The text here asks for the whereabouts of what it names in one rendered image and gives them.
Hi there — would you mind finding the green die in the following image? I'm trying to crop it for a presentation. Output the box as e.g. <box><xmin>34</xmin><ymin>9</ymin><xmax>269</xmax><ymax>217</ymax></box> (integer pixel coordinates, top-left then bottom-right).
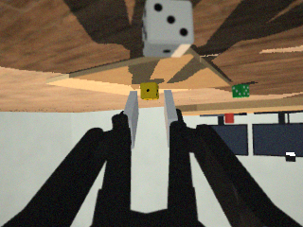
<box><xmin>232</xmin><ymin>84</ymin><xmax>250</xmax><ymax>98</ymax></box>

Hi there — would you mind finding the tan square mat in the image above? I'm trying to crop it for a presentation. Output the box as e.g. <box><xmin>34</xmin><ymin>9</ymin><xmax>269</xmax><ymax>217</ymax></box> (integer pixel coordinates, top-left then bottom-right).
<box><xmin>46</xmin><ymin>47</ymin><xmax>230</xmax><ymax>96</ymax></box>

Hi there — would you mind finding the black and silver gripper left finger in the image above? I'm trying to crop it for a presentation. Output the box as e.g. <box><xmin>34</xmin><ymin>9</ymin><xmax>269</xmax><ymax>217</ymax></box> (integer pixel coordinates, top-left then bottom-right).
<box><xmin>1</xmin><ymin>91</ymin><xmax>139</xmax><ymax>227</ymax></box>

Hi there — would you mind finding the grey die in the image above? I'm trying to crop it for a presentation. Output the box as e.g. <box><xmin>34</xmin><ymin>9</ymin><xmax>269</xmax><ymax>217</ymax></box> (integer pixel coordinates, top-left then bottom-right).
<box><xmin>142</xmin><ymin>0</ymin><xmax>194</xmax><ymax>57</ymax></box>

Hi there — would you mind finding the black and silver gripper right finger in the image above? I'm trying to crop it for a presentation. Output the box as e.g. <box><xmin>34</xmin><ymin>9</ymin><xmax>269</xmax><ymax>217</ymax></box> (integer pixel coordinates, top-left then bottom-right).
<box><xmin>164</xmin><ymin>90</ymin><xmax>303</xmax><ymax>227</ymax></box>

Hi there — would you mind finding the yellow die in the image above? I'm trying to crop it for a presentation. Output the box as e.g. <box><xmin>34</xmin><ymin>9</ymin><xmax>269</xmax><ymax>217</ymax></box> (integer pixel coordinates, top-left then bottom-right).
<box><xmin>140</xmin><ymin>82</ymin><xmax>159</xmax><ymax>100</ymax></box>

